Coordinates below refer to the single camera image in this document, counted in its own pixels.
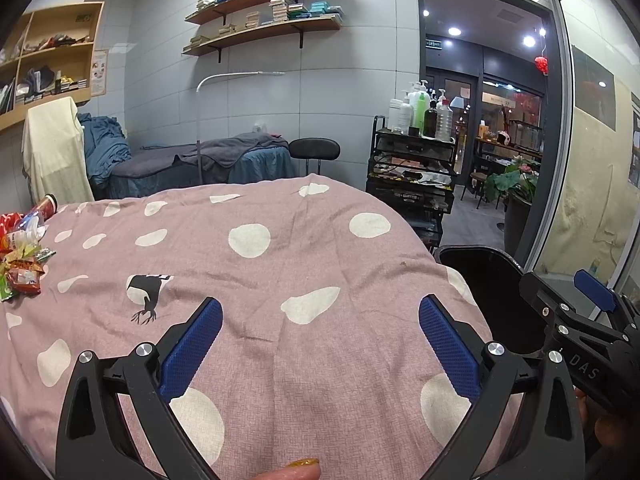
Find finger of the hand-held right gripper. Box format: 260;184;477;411
519;272;627;347
574;268;640;332

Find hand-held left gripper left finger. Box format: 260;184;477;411
55;296;224;480

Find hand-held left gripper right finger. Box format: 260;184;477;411
418;293;587;480

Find black trash bin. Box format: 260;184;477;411
437;245;556;356

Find person's right hand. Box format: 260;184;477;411
575;390;640;453

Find person's left hand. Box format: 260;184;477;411
252;457;321;480

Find dark plant pot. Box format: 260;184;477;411
504;192;533;256

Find green potted plant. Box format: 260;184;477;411
484;157;541;206

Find wooden stool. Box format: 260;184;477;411
470;171;488;211

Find black trolley cart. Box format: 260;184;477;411
366;115;457;256

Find pile of snack packets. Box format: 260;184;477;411
0;212;57;303

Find glass double door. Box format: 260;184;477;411
437;72;476;196

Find massage bed blue cover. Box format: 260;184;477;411
90;132;296;201

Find clear plastic bottle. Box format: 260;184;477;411
435;100;455;142

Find grey blanket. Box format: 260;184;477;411
107;132;291;171

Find red chips can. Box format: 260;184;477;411
27;193;60;221

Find blue bedding pile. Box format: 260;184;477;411
77;114;132;183

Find green pump bottle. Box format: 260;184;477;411
411;91;431;130

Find black stool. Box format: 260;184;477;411
289;138;341;177

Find cream towel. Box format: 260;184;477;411
21;96;96;204

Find wooden cubby shelf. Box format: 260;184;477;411
0;1;106;131

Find wall poster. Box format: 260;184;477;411
90;49;109;97

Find wall shelves with books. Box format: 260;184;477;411
182;0;345;53

